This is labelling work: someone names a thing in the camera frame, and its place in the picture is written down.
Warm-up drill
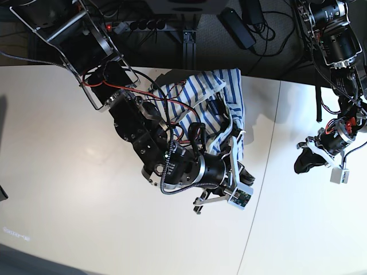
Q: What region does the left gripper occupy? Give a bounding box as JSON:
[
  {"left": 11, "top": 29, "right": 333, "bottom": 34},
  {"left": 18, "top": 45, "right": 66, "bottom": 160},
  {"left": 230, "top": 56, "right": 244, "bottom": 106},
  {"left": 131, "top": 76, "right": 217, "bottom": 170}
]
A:
[{"left": 294, "top": 137, "right": 343, "bottom": 174}]

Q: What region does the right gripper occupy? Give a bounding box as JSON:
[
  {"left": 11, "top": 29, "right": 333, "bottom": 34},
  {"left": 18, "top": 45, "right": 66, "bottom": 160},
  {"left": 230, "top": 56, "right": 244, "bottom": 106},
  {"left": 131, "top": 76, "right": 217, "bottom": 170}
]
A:
[{"left": 192, "top": 131, "right": 255, "bottom": 214}]

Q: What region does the blue white striped T-shirt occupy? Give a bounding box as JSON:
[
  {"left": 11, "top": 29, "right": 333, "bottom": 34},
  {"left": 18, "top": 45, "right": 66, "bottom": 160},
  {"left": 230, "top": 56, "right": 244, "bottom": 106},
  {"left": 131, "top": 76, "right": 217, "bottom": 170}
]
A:
[{"left": 150, "top": 68, "right": 245, "bottom": 161}]

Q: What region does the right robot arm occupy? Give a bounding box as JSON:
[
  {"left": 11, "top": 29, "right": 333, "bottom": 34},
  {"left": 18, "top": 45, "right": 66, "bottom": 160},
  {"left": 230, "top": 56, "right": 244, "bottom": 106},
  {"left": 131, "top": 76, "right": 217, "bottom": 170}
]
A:
[{"left": 1, "top": 1, "right": 255, "bottom": 214}]

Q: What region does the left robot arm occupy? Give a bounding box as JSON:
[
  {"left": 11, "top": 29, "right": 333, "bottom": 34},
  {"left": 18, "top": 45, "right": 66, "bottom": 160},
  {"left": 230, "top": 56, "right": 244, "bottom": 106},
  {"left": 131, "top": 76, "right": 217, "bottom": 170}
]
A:
[{"left": 294, "top": 1, "right": 366, "bottom": 174}]

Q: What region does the black power adapter brick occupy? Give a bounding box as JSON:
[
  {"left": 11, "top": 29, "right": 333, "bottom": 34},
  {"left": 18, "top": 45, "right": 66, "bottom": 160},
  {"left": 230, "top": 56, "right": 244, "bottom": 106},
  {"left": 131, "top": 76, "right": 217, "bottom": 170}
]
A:
[{"left": 218, "top": 7, "right": 256, "bottom": 50}]

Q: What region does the black power strip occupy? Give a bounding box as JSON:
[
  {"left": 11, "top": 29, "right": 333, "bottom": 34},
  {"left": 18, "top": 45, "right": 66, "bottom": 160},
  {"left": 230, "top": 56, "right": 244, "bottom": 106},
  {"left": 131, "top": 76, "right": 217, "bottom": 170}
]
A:
[{"left": 106, "top": 20, "right": 170, "bottom": 34}]

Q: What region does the black object at table edge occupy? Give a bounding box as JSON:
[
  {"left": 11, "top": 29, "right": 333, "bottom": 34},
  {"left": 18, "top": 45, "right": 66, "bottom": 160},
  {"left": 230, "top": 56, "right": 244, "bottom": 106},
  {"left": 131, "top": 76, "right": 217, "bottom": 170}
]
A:
[{"left": 0, "top": 186, "right": 9, "bottom": 202}]

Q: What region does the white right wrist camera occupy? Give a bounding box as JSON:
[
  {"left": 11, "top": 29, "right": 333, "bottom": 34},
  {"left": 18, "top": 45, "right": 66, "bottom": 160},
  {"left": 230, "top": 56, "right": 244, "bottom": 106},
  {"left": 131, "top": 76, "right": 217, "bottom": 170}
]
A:
[{"left": 228, "top": 186, "right": 253, "bottom": 210}]

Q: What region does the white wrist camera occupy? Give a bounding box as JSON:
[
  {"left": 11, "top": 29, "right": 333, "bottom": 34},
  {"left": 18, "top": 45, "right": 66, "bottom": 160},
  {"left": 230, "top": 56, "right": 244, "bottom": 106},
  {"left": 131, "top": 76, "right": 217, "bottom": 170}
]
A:
[
  {"left": 228, "top": 186, "right": 253, "bottom": 210},
  {"left": 330, "top": 168, "right": 350, "bottom": 184}
]

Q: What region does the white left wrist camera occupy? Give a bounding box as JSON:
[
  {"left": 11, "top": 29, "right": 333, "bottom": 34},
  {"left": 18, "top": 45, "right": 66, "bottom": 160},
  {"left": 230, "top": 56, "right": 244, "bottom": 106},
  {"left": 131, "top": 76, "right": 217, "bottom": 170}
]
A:
[{"left": 330, "top": 168, "right": 350, "bottom": 184}]

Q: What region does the aluminium profile post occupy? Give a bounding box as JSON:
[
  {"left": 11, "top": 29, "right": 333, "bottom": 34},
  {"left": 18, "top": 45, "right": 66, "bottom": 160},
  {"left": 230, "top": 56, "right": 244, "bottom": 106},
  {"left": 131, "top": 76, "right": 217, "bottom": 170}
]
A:
[{"left": 182, "top": 30, "right": 196, "bottom": 70}]

